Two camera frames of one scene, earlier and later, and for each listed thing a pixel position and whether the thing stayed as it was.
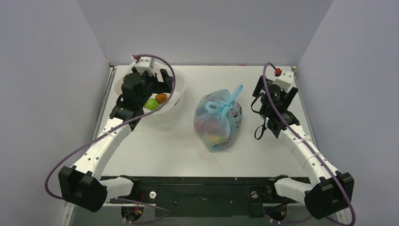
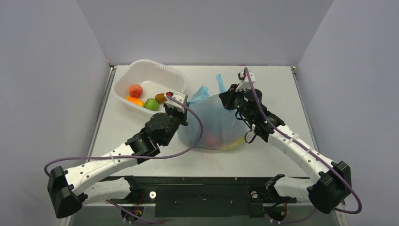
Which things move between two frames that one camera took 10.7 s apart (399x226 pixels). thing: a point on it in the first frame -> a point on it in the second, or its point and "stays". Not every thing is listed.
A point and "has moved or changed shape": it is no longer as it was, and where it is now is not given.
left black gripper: x=163 y=87 -> x=183 y=116
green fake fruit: x=152 y=104 stays
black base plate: x=202 y=196 stays
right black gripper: x=292 y=94 -> x=228 y=96
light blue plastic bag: x=218 y=117 has moved or changed shape
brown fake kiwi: x=161 y=98 stays
